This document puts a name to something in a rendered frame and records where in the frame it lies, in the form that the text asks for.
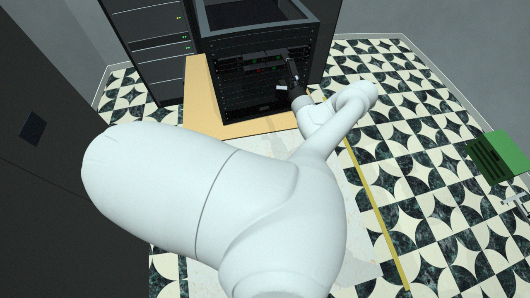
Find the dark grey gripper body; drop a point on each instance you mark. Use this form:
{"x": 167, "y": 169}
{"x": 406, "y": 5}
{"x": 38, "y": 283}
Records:
{"x": 296, "y": 91}

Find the tan wooden board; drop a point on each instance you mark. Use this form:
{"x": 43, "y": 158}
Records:
{"x": 201, "y": 112}

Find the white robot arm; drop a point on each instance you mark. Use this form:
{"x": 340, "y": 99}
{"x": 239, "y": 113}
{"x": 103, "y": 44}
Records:
{"x": 271, "y": 228}

